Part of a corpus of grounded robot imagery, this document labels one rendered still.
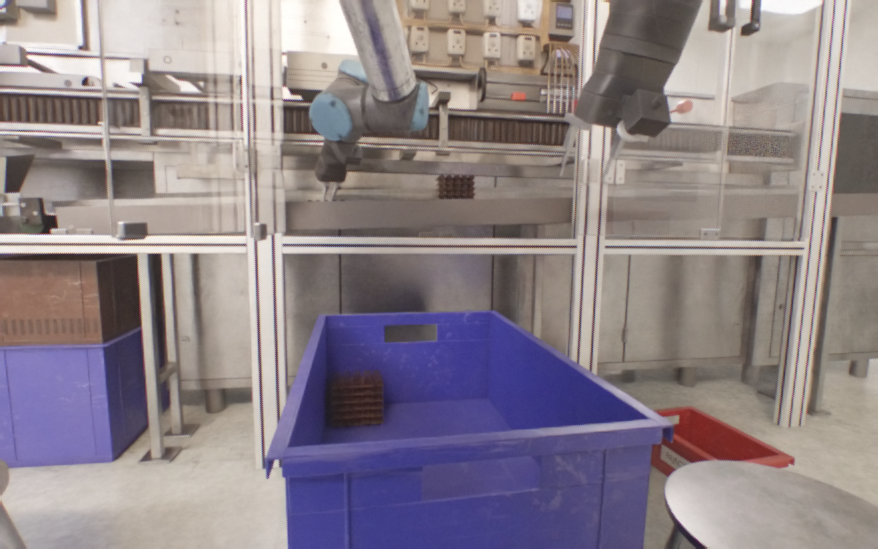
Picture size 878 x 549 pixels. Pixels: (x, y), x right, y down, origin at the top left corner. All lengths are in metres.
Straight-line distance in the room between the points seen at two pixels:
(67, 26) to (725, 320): 2.51
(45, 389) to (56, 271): 0.30
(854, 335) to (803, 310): 0.71
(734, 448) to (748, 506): 0.61
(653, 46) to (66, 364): 1.39
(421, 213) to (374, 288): 0.37
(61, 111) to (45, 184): 0.47
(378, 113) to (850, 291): 2.01
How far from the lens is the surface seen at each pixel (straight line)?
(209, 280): 1.53
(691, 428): 1.50
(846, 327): 2.42
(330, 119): 0.95
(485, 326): 1.03
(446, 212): 1.21
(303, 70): 1.37
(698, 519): 0.74
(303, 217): 1.20
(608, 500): 0.55
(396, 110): 0.89
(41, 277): 1.43
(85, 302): 1.39
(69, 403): 1.48
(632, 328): 1.78
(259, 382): 1.22
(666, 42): 0.48
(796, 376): 1.81
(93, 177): 1.93
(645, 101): 0.45
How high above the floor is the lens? 0.63
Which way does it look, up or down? 7 degrees down
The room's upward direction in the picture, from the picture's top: 1 degrees clockwise
